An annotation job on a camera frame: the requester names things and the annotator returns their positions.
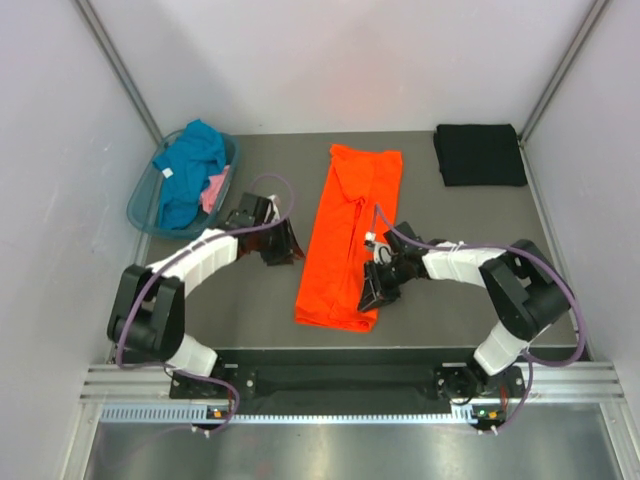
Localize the folded black t shirt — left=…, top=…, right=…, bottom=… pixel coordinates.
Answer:
left=433, top=124, right=528, bottom=187

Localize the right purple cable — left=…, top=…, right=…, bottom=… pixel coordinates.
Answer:
left=373, top=202, right=586, bottom=434

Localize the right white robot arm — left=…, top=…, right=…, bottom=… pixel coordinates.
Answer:
left=357, top=222, right=571, bottom=396

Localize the grey slotted cable duct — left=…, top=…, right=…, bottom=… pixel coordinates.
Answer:
left=99, top=403, right=506, bottom=426

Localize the teal t shirt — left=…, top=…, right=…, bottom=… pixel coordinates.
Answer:
left=152, top=120, right=227, bottom=230

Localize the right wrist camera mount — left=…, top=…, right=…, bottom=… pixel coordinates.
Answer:
left=364, top=231, right=394, bottom=265

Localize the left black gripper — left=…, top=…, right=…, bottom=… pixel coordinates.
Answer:
left=253, top=216, right=305, bottom=266

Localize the pink cloth in bin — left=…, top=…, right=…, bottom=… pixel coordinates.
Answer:
left=200, top=165, right=230, bottom=214

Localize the aluminium frame rail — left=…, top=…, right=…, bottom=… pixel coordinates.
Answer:
left=80, top=364, right=172, bottom=403

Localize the orange t shirt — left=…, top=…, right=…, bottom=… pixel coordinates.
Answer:
left=294, top=144, right=403, bottom=333

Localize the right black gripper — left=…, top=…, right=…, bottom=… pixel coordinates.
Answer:
left=358, top=255, right=411, bottom=312

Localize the translucent blue plastic bin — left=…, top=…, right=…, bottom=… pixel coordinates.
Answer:
left=126, top=130, right=240, bottom=240

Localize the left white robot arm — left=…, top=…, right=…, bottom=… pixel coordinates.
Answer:
left=107, top=193, right=304, bottom=397

